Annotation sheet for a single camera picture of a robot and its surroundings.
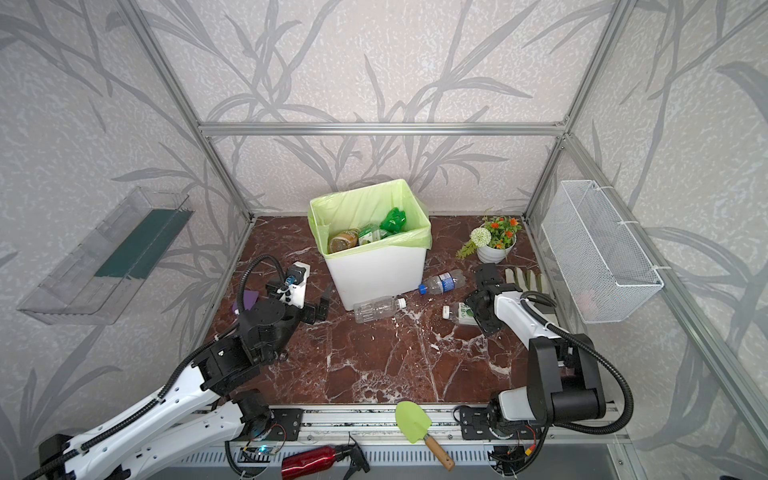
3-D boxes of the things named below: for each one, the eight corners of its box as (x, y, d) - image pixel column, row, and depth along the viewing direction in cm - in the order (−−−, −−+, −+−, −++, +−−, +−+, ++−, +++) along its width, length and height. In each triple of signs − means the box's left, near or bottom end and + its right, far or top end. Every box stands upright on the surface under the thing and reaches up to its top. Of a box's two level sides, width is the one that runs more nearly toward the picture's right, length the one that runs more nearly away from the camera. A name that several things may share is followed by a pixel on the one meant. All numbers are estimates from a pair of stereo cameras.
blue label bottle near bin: (422, 300, 98) (423, 293, 94) (417, 287, 102) (417, 279, 98) (464, 288, 101) (467, 280, 97) (458, 275, 105) (460, 267, 101)
